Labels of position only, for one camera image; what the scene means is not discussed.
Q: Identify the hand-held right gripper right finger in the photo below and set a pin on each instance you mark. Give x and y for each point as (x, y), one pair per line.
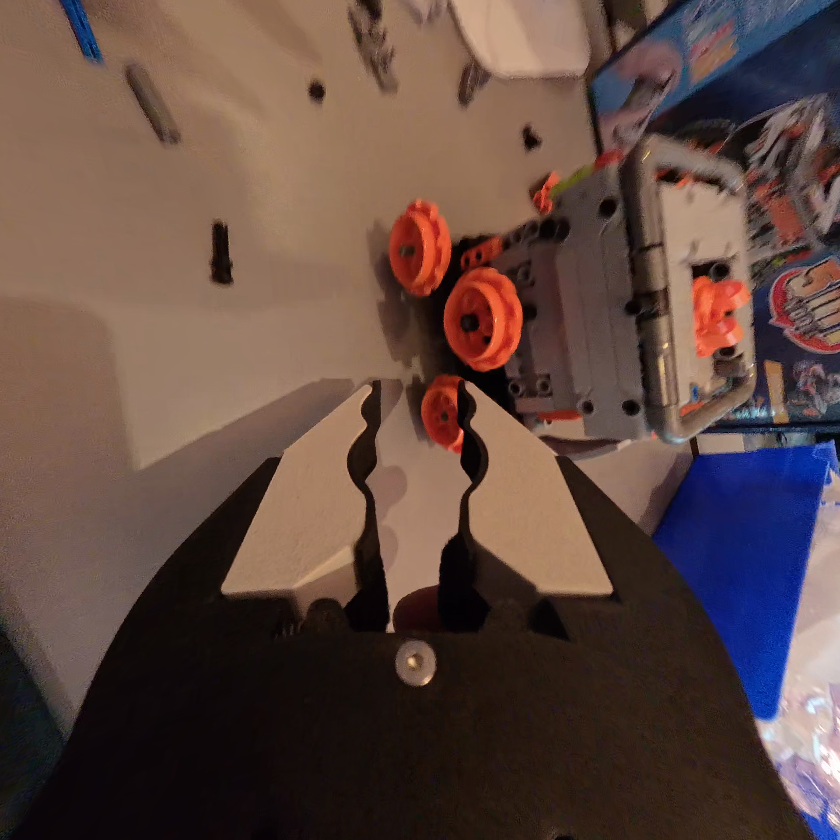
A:
(538, 538)

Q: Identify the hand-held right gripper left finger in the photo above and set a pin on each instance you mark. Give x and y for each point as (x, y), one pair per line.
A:
(295, 538)

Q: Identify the black grey toy robot vehicle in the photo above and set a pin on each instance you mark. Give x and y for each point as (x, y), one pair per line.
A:
(591, 315)

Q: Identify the blue plastic bin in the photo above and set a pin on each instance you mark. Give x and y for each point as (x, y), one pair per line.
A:
(748, 565)

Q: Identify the long black toy pin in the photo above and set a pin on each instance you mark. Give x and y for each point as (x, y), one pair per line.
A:
(221, 252)

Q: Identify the clear plastic bags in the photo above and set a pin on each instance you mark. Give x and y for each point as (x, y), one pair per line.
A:
(807, 761)

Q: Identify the small black toy connector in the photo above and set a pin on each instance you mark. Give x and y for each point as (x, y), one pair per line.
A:
(532, 135)

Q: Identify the dark grey toy axle rod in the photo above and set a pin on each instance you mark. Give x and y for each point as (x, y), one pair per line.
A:
(154, 103)

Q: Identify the dark grey toy beam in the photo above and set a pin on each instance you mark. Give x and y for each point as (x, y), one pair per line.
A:
(470, 82)

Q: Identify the dark grey small toy pieces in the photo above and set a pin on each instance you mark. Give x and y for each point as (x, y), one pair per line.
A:
(374, 46)

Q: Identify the blue robot kit box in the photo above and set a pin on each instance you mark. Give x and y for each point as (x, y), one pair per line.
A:
(735, 79)

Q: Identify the wooden book stand white base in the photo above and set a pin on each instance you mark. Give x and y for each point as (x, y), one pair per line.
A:
(525, 33)

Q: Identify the small blue toy brick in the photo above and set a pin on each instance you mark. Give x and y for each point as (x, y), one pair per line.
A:
(82, 26)

